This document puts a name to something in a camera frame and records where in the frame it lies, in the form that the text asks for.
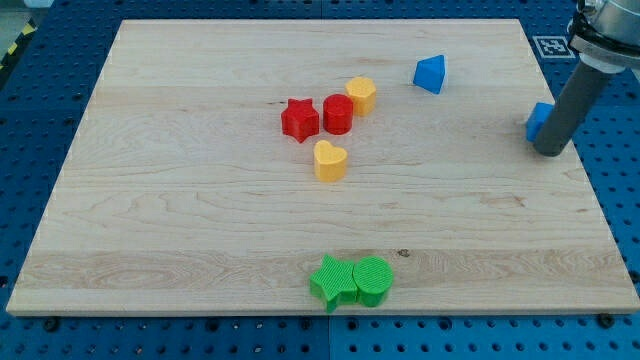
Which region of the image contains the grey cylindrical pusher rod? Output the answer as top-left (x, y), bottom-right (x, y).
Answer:
top-left (533, 61), bottom-right (613, 157)

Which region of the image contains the blue triangle block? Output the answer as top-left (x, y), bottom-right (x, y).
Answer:
top-left (413, 55), bottom-right (446, 95)

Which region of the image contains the blue cube block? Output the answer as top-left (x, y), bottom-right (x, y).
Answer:
top-left (526, 102), bottom-right (553, 143)

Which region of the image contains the white fiducial marker tag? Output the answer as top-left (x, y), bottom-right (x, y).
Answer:
top-left (533, 35), bottom-right (575, 59)

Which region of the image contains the yellow hexagon block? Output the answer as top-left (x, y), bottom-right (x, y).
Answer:
top-left (345, 77), bottom-right (377, 116)

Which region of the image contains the red cylinder block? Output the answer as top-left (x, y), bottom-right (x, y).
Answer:
top-left (323, 94), bottom-right (353, 135)

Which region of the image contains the yellow heart block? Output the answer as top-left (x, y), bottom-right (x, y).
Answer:
top-left (313, 140), bottom-right (348, 182)

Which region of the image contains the wooden board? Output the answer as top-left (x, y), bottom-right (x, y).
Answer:
top-left (7, 19), bottom-right (639, 317)

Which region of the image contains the green cylinder block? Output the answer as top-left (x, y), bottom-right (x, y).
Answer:
top-left (353, 256), bottom-right (394, 307)

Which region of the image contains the red star block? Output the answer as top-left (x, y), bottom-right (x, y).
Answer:
top-left (281, 98), bottom-right (319, 143)

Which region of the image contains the green star block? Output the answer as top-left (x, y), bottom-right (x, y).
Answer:
top-left (309, 254), bottom-right (359, 313)

